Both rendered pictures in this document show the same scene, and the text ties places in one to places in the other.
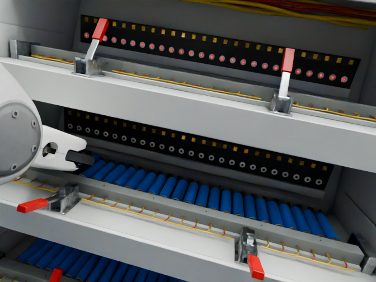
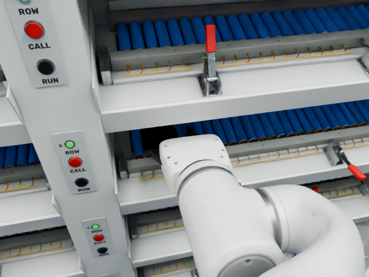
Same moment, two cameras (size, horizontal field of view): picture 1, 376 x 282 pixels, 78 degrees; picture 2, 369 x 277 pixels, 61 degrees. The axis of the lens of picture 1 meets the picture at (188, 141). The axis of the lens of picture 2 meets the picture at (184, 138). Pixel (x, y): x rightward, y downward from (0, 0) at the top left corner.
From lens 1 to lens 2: 43 cm
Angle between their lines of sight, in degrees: 40
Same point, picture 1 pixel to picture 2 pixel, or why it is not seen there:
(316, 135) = not seen: outside the picture
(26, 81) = (161, 116)
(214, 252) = (317, 165)
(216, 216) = (311, 140)
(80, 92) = (216, 109)
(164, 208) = (273, 149)
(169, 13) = not seen: outside the picture
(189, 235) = (296, 160)
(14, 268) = (153, 219)
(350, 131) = not seen: outside the picture
